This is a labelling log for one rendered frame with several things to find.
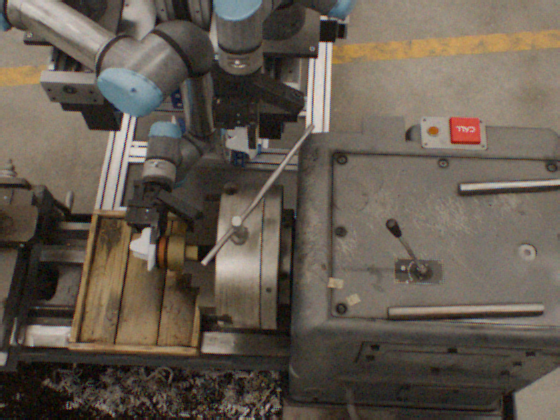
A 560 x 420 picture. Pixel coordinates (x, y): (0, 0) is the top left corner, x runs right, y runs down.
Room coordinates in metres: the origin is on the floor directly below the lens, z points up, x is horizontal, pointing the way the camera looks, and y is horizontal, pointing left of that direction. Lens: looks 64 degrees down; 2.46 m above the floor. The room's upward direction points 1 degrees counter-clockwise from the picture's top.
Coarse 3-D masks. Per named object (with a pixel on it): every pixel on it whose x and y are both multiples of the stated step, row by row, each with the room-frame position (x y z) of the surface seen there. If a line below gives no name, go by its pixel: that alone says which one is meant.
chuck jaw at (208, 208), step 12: (228, 192) 0.64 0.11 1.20; (204, 204) 0.62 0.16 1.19; (216, 204) 0.62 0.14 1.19; (204, 216) 0.60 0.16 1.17; (216, 216) 0.60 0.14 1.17; (192, 228) 0.59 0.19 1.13; (204, 228) 0.58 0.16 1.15; (216, 228) 0.58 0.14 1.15; (192, 240) 0.57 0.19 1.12; (204, 240) 0.57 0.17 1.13
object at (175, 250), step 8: (160, 240) 0.57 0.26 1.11; (168, 240) 0.57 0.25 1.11; (176, 240) 0.57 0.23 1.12; (184, 240) 0.57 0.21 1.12; (160, 248) 0.55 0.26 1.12; (168, 248) 0.55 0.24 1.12; (176, 248) 0.55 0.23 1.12; (184, 248) 0.55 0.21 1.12; (192, 248) 0.55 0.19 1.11; (200, 248) 0.57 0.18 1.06; (160, 256) 0.54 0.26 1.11; (168, 256) 0.53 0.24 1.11; (176, 256) 0.53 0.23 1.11; (184, 256) 0.53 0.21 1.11; (192, 256) 0.54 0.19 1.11; (200, 256) 0.56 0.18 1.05; (160, 264) 0.52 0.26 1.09; (168, 264) 0.52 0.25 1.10; (176, 264) 0.52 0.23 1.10
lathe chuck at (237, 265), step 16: (240, 192) 0.64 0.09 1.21; (256, 192) 0.64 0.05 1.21; (224, 208) 0.59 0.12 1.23; (240, 208) 0.59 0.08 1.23; (256, 208) 0.59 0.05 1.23; (224, 224) 0.55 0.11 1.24; (256, 224) 0.55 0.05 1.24; (256, 240) 0.52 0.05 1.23; (224, 256) 0.49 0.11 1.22; (240, 256) 0.49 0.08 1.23; (256, 256) 0.49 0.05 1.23; (224, 272) 0.46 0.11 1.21; (240, 272) 0.46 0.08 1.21; (256, 272) 0.46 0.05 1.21; (224, 288) 0.44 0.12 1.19; (240, 288) 0.43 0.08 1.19; (256, 288) 0.43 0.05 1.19; (224, 304) 0.41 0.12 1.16; (240, 304) 0.41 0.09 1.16; (256, 304) 0.41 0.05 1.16; (240, 320) 0.39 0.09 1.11; (256, 320) 0.39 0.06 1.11
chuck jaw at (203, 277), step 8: (184, 264) 0.52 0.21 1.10; (192, 264) 0.52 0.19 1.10; (200, 264) 0.52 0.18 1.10; (208, 264) 0.52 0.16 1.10; (184, 272) 0.50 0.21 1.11; (192, 272) 0.50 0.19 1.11; (200, 272) 0.50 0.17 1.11; (208, 272) 0.50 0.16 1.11; (192, 280) 0.48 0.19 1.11; (200, 280) 0.48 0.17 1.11; (208, 280) 0.48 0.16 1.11; (192, 288) 0.47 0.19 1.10; (200, 288) 0.46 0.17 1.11; (208, 288) 0.46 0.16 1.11; (200, 296) 0.44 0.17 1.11; (208, 296) 0.44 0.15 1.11; (200, 304) 0.43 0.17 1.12; (208, 304) 0.43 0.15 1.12; (200, 312) 0.42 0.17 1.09; (208, 312) 0.42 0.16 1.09; (224, 320) 0.40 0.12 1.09
